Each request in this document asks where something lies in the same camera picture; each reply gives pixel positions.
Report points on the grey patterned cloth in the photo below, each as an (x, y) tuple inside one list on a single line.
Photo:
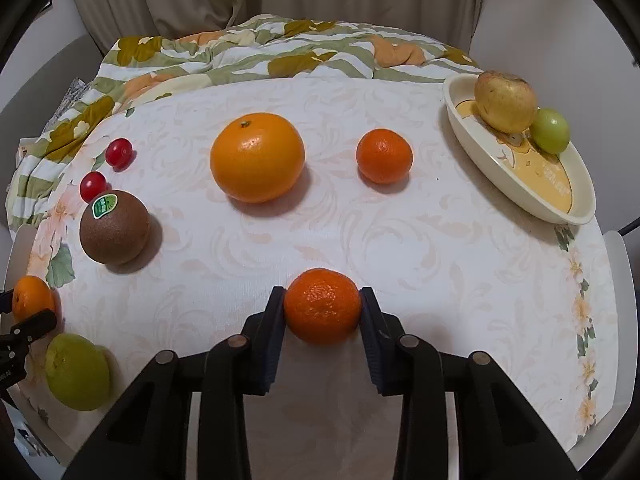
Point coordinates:
[(70, 100)]

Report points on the brown kiwi with green sticker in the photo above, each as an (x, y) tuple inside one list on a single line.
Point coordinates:
[(115, 232)]

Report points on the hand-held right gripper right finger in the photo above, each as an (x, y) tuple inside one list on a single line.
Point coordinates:
[(371, 345)]

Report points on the large green fruit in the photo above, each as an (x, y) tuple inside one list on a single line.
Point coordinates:
[(77, 372)]

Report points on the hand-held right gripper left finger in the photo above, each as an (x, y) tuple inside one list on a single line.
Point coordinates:
[(272, 345)]

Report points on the large orange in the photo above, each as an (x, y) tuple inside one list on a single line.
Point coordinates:
[(257, 157)]

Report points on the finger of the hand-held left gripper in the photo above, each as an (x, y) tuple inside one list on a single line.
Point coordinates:
[(35, 324), (5, 301)]

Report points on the small green fruit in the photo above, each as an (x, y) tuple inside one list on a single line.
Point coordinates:
[(551, 131)]

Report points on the red cherry tomato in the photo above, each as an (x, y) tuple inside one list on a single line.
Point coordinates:
[(119, 153), (93, 185)]

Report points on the cream oval bowl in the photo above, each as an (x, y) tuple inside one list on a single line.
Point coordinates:
[(550, 185)]

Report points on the green striped floral blanket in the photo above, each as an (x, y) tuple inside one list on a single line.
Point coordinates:
[(300, 60)]

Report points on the small orange mandarin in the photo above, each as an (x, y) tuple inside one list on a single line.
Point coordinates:
[(322, 307), (32, 297), (384, 156)]

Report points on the yellow apple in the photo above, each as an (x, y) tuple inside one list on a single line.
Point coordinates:
[(505, 102)]

